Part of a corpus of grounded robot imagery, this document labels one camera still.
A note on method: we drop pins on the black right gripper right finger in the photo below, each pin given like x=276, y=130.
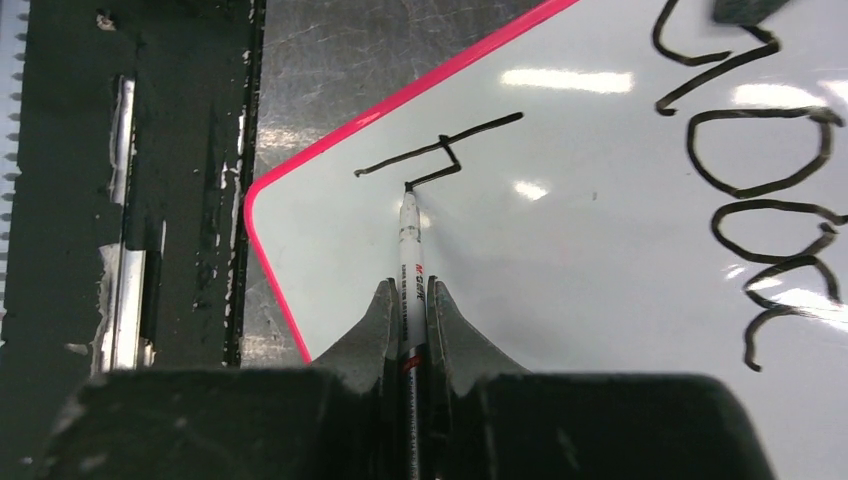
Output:
x=493, y=419

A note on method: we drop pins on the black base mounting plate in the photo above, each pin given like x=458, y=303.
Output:
x=137, y=131

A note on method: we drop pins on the pink framed whiteboard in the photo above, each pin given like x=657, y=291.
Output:
x=640, y=190

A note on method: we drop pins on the white black marker pen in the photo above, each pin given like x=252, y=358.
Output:
x=413, y=329

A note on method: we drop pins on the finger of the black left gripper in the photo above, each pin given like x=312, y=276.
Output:
x=744, y=12

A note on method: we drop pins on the white slotted cable duct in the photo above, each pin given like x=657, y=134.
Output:
x=14, y=30

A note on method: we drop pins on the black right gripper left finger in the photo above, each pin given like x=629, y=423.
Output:
x=332, y=419

